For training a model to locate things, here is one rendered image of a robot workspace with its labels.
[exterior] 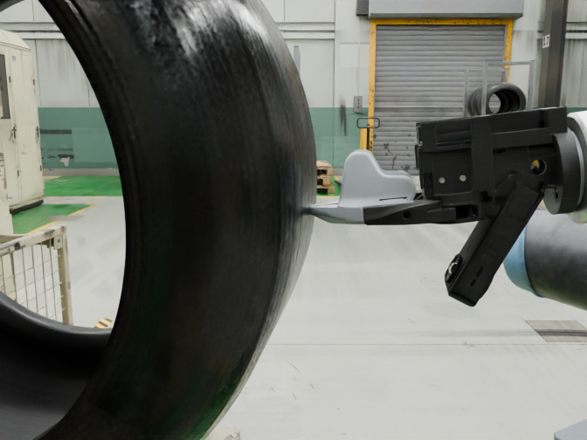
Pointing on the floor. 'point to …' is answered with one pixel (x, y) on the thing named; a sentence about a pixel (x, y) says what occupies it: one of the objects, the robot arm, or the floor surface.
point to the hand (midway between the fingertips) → (324, 216)
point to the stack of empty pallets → (325, 177)
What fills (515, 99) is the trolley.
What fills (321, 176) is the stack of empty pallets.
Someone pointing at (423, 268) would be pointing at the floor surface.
